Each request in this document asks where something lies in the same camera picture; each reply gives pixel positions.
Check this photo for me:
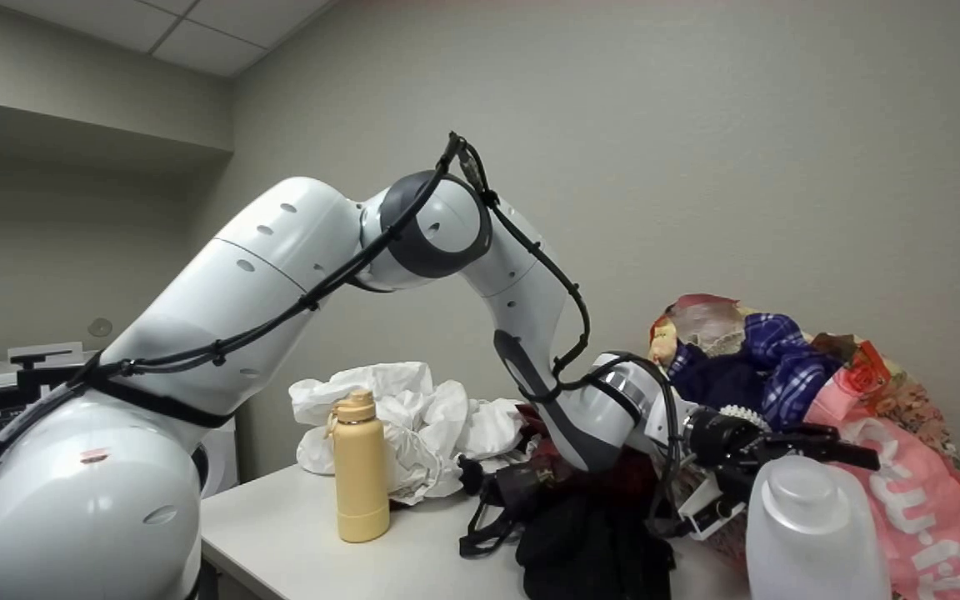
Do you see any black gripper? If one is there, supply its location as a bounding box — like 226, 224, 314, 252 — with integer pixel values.
685, 405, 882, 473

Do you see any translucent white plastic jug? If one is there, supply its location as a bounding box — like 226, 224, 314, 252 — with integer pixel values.
739, 452, 898, 600

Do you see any floral pink laundry bag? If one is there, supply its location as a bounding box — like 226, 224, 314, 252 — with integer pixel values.
642, 290, 960, 600

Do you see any blue garment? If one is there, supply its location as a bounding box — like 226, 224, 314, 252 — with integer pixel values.
668, 312, 844, 433

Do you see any dark red garment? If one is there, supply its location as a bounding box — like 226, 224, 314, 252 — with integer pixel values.
514, 402, 664, 512

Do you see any black garment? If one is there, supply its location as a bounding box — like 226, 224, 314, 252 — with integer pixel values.
452, 455, 680, 600

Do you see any white crumpled bed sheet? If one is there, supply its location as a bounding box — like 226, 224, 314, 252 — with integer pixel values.
284, 357, 531, 512

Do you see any tan plastic water bottle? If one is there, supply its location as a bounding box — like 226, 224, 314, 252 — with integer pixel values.
324, 386, 396, 548

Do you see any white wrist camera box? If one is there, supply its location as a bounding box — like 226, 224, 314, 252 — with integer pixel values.
674, 467, 748, 545

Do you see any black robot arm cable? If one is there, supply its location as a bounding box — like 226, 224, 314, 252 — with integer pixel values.
0, 129, 688, 600

